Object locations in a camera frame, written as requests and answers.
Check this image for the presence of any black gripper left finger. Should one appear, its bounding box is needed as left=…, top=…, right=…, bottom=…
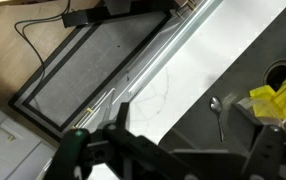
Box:
left=44, top=101, right=201, bottom=180

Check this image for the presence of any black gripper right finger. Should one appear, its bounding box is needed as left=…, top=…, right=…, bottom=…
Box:
left=228, top=102, right=286, bottom=180

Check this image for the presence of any white lower kitchen cabinet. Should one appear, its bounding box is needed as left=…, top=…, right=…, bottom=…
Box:
left=70, top=0, right=225, bottom=133

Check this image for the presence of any grey floor mat black border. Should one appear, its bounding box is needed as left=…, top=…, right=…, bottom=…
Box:
left=8, top=9, right=175, bottom=140

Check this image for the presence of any gold drawer handle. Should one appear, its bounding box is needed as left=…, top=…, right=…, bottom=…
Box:
left=71, top=107, right=95, bottom=130
left=175, top=0, right=198, bottom=19

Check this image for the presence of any yellow rubber glove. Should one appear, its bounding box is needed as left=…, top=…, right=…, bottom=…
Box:
left=248, top=67, right=286, bottom=120

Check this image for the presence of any white storage box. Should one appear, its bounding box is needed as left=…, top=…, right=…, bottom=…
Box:
left=0, top=101, right=58, bottom=180

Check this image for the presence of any black floor cable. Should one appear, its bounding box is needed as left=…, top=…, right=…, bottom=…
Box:
left=13, top=0, right=73, bottom=81

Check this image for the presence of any clear plastic food container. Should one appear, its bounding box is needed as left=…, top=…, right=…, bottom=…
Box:
left=237, top=95, right=286, bottom=129

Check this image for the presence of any stainless steel sink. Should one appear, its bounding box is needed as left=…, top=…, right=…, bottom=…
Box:
left=158, top=0, right=286, bottom=158

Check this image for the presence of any black robot stand foot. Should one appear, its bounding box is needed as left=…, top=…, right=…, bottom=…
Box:
left=61, top=0, right=179, bottom=29

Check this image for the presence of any metal spoon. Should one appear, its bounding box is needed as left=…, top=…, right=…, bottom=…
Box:
left=209, top=95, right=226, bottom=143

